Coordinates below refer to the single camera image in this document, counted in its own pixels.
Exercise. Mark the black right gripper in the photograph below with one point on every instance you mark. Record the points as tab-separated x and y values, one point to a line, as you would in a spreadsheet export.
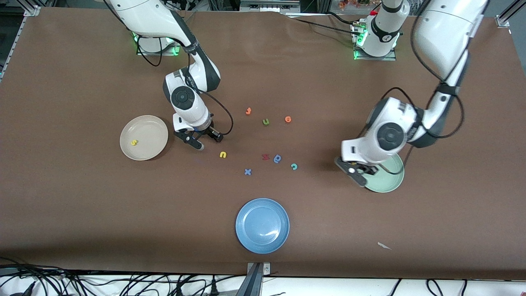
206	131

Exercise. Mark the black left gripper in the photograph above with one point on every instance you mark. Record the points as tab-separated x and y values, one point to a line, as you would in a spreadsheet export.
371	169

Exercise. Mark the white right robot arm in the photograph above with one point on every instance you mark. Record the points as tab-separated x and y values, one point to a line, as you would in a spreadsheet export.
156	16

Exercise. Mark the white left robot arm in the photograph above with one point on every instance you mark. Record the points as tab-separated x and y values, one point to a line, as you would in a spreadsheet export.
448	24

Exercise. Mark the green plate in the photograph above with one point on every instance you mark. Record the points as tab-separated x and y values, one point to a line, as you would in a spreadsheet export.
390	176

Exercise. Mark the blue foam letter q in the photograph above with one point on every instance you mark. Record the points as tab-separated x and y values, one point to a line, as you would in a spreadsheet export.
277	158

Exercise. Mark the beige brown plate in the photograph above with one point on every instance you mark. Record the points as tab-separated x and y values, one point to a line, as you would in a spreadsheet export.
144	131

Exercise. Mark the white paper scrap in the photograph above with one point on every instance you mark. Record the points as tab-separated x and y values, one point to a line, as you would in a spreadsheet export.
384	246

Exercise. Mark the blue plate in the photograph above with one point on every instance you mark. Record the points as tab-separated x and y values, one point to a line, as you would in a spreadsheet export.
262	225

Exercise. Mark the black power plug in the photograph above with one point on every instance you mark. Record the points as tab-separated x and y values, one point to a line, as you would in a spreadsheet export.
179	289
213	287

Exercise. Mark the orange dried flowers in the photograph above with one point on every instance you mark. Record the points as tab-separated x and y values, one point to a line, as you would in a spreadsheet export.
349	4

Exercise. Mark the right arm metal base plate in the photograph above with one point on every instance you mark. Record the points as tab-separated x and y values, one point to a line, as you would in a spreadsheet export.
156	54

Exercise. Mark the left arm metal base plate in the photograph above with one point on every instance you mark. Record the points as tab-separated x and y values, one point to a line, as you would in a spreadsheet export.
376	58

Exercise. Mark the grey metal rail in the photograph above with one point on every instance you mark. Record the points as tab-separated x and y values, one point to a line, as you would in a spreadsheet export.
267	6

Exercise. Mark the silver metal camera bracket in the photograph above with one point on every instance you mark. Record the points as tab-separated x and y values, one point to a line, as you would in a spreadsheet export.
254	279

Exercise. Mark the aluminium frame profile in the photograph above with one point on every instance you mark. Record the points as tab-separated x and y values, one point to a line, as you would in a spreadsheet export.
32	9
504	18

